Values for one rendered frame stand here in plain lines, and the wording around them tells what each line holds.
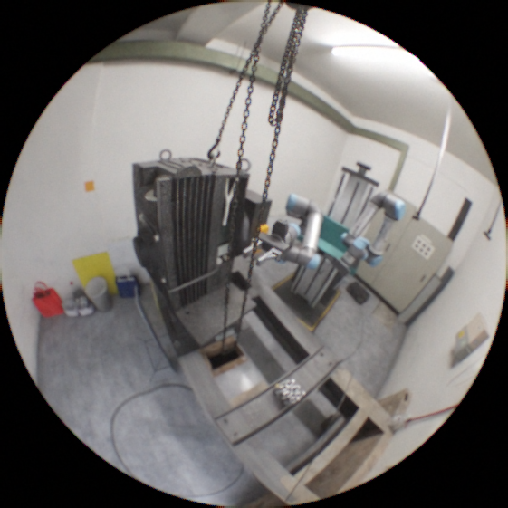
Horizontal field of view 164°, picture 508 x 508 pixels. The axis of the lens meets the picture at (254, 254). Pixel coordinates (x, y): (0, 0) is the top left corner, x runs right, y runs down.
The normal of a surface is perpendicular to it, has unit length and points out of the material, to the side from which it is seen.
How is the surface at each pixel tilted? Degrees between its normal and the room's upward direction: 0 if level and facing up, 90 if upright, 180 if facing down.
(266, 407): 0
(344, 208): 90
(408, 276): 90
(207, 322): 0
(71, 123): 90
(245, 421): 0
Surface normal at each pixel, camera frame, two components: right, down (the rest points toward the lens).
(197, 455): 0.20, -0.79
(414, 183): -0.81, 0.20
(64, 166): 0.56, 0.57
